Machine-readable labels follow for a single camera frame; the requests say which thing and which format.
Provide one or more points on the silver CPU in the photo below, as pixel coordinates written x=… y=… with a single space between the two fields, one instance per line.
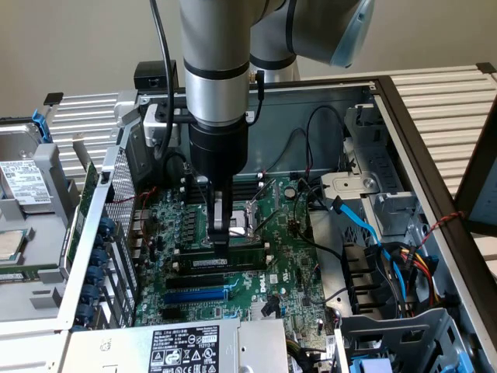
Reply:
x=9 y=245

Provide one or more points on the black box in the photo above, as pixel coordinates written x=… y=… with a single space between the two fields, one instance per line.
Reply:
x=151 y=74

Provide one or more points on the thin metal locking lever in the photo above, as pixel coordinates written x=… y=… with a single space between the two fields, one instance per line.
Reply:
x=200 y=190
x=240 y=234

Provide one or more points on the blue disk caddy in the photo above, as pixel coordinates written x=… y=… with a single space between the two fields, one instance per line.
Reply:
x=369 y=365

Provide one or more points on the black board connector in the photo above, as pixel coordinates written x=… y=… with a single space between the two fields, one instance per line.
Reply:
x=270 y=305

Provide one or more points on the green Dell motherboard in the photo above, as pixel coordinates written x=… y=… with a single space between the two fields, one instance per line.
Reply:
x=287 y=241

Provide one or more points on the open grey PC case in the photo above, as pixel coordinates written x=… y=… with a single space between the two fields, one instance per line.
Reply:
x=272 y=147

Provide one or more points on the silver optical drive bay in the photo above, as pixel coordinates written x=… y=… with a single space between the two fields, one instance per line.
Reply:
x=349 y=182

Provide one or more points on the black slat end cap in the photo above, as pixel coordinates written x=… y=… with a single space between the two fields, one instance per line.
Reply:
x=486 y=67
x=53 y=98

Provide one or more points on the metal rear port block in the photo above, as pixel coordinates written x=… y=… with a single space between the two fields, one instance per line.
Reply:
x=140 y=233

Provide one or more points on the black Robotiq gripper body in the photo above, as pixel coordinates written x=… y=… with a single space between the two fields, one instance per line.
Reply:
x=217 y=151

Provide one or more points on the CPU socket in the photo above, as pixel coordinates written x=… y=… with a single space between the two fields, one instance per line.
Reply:
x=244 y=221

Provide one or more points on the blue expansion slot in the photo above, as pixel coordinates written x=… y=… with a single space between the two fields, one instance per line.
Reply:
x=194 y=298

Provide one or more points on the coin cell battery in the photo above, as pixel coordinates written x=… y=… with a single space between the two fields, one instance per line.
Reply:
x=289 y=191

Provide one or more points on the silver power supply with label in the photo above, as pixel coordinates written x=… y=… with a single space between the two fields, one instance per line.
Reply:
x=116 y=349

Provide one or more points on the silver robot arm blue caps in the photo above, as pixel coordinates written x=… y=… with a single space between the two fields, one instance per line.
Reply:
x=215 y=46

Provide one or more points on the grey hard drive tray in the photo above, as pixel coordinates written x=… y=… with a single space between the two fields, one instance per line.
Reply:
x=46 y=241

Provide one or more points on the white case label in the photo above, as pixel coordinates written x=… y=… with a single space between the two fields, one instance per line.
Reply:
x=251 y=115

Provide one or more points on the green graphics card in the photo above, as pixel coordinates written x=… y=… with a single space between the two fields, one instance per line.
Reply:
x=87 y=186

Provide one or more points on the dark framed side panel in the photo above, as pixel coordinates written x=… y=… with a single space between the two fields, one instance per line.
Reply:
x=466 y=194

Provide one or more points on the silver hard disk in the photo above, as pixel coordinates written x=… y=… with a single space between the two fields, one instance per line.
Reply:
x=23 y=182

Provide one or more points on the black RAM slot bank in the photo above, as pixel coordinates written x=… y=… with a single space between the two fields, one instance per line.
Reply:
x=242 y=190
x=217 y=272

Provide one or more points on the short black expansion slot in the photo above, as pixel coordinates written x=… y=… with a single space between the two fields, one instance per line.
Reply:
x=172 y=314

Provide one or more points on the small silver heatsink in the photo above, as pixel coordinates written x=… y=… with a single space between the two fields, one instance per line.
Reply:
x=256 y=309

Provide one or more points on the blue plastic clip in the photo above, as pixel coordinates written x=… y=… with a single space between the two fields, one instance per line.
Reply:
x=40 y=124

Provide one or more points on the blue round slot knob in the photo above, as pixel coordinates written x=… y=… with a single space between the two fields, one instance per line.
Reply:
x=99 y=256
x=88 y=292
x=93 y=274
x=105 y=227
x=83 y=311

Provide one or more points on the grey metal disk bay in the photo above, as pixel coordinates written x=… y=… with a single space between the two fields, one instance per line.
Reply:
x=388 y=330

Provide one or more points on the green RAM stick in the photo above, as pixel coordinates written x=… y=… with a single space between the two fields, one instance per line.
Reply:
x=248 y=258
x=23 y=268

